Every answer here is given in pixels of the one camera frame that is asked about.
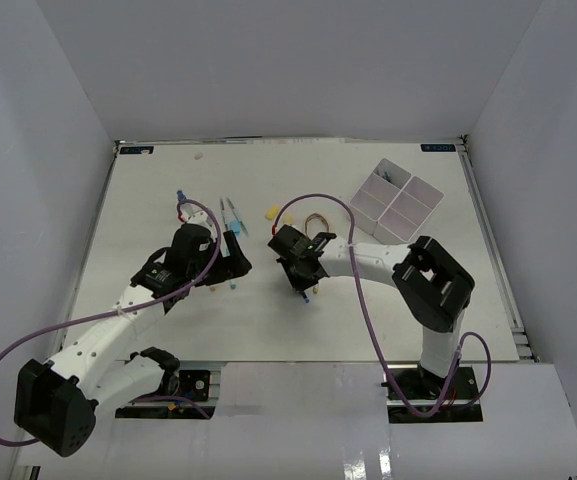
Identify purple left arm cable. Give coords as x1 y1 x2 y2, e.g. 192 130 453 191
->
0 198 222 446

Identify blue pen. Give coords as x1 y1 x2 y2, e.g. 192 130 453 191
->
297 290 310 304

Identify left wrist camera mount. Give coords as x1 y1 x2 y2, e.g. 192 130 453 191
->
177 203 214 229

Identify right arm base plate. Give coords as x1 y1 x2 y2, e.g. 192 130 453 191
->
381 367 484 425

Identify light blue marker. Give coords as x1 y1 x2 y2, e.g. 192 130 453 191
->
219 197 249 237

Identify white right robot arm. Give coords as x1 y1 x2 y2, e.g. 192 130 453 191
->
268 225 475 399

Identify white divided organizer box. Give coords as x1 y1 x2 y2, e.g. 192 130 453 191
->
349 158 444 244

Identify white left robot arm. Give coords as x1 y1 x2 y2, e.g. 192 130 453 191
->
14 223 252 457

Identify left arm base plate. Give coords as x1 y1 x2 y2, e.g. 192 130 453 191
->
115 369 221 420

